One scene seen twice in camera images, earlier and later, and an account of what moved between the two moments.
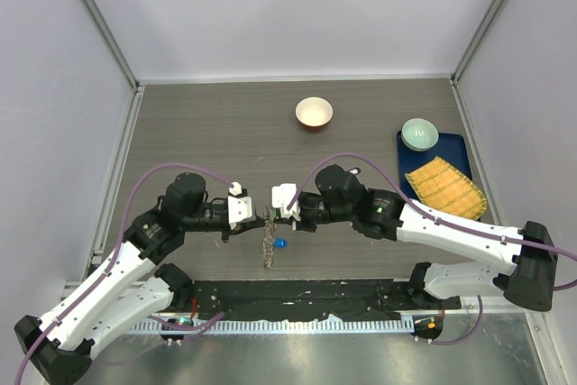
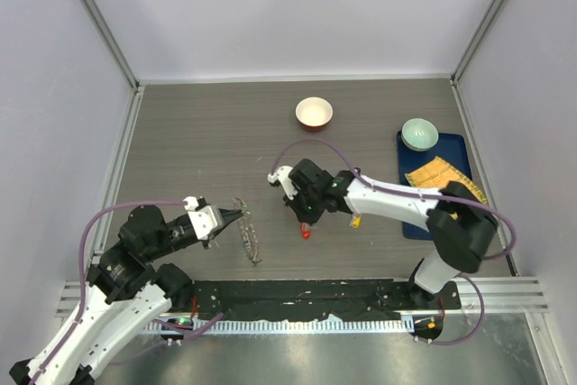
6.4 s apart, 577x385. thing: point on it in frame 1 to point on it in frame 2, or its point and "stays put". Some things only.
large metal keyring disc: (270, 228) to (247, 231)
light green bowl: (419, 134) stays put
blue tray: (450, 147) stays put
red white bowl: (314, 113) stays put
